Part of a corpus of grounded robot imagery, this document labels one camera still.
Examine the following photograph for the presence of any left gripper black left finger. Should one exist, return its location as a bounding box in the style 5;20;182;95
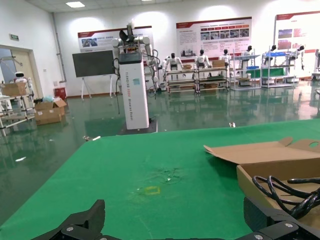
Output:
29;199;106;240

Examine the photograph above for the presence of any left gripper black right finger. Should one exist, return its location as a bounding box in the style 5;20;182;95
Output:
239;196;320;240

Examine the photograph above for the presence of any black power cable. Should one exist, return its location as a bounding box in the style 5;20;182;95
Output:
252;175;320;221

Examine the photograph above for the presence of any cardboard box with torn edge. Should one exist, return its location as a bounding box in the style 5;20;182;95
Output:
203;136;320;227

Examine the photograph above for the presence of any open cardboard box with flaps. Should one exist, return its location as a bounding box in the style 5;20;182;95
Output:
34;98;68;116

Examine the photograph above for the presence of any closed cardboard box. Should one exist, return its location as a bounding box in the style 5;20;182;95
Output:
1;82;27;97

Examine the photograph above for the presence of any green table cloth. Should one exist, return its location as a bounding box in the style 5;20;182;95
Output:
0;118;320;240

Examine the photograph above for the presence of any white pipe rack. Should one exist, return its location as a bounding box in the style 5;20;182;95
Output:
0;82;36;131

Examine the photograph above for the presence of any red bin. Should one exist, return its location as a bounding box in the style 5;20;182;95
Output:
53;85;67;101

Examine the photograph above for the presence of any black display screen on stand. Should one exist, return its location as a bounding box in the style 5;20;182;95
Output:
71;49;115;99

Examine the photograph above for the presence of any small white red robot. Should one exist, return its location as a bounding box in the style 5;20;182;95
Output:
13;71;29;84

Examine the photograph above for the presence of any black pedestal base plate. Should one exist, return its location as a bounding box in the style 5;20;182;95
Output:
116;118;159;136

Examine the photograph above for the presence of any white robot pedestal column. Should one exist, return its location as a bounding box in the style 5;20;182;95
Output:
118;52;150;130

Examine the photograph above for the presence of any metal frame shelf rack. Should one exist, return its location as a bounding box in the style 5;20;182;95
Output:
229;53;262;91
260;50;301;89

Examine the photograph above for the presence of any metal frame workbench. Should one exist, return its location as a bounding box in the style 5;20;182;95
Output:
196;65;231;91
163;66;199;94

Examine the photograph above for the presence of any cream door frame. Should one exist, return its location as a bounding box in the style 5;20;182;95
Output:
0;44;42;101

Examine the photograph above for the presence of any grey wall pipe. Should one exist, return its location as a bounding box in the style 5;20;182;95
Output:
51;11;67;84

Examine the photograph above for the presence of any red-trimmed wall poster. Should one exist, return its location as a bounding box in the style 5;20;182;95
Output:
274;10;320;53
77;25;153;53
175;16;253;59

